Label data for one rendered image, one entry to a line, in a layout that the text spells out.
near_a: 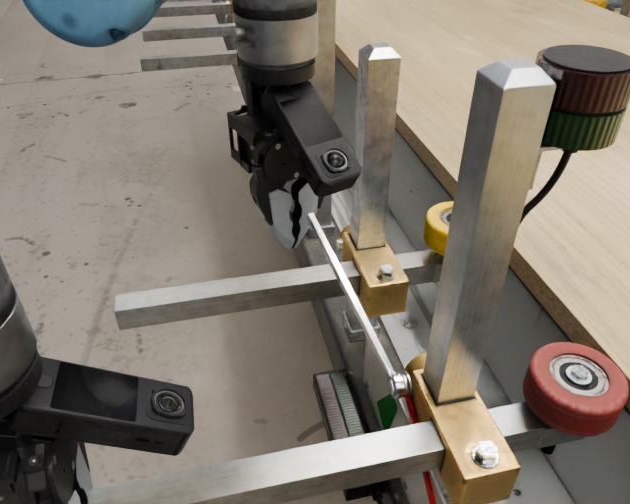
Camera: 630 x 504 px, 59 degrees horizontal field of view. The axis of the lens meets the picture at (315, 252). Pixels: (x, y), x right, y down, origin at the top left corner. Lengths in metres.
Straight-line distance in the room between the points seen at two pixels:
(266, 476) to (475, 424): 0.18
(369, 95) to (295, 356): 1.23
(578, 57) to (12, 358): 0.38
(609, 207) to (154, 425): 0.61
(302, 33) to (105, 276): 1.73
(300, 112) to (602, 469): 0.52
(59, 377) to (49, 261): 1.91
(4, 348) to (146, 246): 1.92
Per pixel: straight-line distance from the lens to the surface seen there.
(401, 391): 0.55
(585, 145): 0.39
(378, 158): 0.63
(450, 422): 0.51
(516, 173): 0.39
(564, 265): 0.66
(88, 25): 0.38
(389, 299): 0.66
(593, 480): 0.76
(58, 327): 2.00
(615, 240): 0.73
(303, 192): 0.59
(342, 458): 0.49
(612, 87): 0.38
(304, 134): 0.51
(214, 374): 1.71
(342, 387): 0.74
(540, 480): 0.81
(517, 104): 0.36
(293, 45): 0.51
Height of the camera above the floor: 1.28
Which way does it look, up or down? 37 degrees down
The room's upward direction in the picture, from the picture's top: straight up
